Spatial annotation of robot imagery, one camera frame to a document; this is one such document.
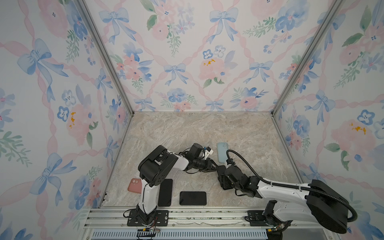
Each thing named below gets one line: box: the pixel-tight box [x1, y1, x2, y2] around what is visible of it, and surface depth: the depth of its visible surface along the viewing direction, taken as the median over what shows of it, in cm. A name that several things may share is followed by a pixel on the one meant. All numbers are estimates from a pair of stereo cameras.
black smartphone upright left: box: [158, 179, 173, 207], surface depth 83 cm
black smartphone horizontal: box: [179, 191, 207, 206], surface depth 83 cm
